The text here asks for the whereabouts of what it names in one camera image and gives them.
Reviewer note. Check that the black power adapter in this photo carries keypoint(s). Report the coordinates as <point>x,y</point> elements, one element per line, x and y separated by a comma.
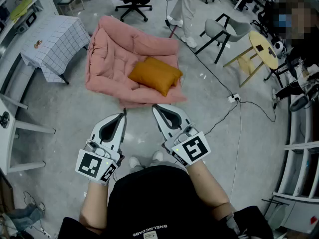
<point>167,23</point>

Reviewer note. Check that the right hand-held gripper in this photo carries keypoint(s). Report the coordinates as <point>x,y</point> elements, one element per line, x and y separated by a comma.
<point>194,148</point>

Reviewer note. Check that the white power strip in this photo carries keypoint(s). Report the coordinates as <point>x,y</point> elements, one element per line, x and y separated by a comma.
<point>232,98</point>

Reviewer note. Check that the person's white shoe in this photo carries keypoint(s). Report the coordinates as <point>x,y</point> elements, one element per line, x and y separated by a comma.
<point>157,155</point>
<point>134,162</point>

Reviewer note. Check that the black round object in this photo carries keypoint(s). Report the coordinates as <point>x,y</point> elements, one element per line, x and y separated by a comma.
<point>4,120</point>

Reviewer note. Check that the long black device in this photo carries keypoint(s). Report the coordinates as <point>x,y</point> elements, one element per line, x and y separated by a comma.
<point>272,52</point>

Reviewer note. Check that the pink tape strip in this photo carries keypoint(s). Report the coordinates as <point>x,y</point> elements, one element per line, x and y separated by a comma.
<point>172,33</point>

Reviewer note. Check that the round wooden table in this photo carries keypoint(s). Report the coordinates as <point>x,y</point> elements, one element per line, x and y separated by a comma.
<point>266,59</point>

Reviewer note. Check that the table with checked cloth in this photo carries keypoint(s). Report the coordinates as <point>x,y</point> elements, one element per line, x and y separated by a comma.
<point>57,41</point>

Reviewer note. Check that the grey chair with black legs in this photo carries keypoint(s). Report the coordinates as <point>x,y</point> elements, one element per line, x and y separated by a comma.
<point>236,29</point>

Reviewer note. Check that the small black square object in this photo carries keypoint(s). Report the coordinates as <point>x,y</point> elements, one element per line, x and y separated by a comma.
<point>260,48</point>

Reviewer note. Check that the white shelf unit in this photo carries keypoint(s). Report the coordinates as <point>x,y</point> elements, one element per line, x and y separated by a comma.
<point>296,147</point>

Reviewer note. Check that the small brown ornament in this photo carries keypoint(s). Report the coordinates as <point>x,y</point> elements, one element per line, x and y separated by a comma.
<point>38,44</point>

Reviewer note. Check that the small white robot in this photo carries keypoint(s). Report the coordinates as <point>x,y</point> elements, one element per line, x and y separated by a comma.
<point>279,48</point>

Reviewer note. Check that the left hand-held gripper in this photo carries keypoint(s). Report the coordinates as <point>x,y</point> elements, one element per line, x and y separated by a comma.
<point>89,163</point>

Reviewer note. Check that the denim bag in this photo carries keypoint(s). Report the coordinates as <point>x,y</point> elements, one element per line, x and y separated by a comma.
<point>25,215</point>

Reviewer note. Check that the white desk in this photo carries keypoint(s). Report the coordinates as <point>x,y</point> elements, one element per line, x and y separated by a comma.
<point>7,143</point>

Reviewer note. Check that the small black monitor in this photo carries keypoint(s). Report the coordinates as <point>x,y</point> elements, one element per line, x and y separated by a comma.
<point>31,19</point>

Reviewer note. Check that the person's right forearm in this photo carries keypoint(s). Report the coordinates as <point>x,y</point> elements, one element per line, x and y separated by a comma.
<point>207,188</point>

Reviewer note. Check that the person's left white shoe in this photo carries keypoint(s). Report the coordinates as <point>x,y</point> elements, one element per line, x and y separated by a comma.
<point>134,162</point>

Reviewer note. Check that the pink padded sofa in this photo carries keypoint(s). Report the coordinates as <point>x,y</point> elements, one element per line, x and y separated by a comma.
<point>112,56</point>

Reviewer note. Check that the person's right white shoe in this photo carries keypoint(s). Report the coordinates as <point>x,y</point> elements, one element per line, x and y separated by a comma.
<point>157,155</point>

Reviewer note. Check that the person's left forearm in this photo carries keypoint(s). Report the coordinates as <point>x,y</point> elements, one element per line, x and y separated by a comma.
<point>92,208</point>

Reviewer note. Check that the person's black shirt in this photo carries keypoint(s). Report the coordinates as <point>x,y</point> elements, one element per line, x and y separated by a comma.
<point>154,198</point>

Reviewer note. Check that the yellow-green cloth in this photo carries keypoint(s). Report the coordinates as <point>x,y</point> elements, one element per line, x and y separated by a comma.
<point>21,9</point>

